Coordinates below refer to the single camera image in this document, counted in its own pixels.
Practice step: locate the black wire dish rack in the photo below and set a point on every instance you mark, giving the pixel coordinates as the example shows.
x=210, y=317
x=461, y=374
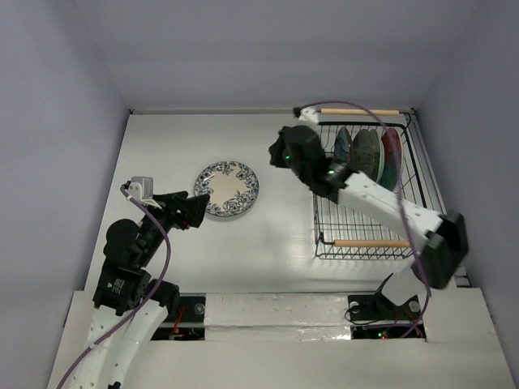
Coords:
x=344, y=234

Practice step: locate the dark grey deer plate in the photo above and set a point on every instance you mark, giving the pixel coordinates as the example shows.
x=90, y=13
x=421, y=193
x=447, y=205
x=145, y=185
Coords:
x=368, y=154

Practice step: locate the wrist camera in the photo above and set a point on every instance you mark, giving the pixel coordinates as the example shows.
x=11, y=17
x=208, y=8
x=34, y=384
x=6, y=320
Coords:
x=141, y=188
x=308, y=114

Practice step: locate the white blue floral plate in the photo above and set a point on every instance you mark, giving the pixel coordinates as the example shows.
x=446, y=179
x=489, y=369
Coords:
x=232, y=186

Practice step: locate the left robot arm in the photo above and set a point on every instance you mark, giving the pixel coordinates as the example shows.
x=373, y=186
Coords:
x=128, y=304

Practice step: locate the red and teal plate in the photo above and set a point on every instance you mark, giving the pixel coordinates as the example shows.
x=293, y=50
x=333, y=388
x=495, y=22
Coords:
x=391, y=172

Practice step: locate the dark teal plate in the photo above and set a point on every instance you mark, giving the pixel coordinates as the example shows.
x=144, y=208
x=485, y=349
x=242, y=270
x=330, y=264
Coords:
x=343, y=145

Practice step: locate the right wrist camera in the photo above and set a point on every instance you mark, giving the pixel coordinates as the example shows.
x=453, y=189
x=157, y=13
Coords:
x=308, y=114

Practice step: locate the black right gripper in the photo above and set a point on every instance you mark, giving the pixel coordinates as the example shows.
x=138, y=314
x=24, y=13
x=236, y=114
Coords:
x=276, y=150

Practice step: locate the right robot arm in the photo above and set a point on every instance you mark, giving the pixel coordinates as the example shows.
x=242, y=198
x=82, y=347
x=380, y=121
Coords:
x=438, y=242

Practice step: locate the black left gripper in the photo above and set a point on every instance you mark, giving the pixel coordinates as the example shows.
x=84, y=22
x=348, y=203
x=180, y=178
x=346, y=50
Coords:
x=178, y=205

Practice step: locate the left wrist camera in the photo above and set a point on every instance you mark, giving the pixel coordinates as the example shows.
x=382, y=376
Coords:
x=141, y=188

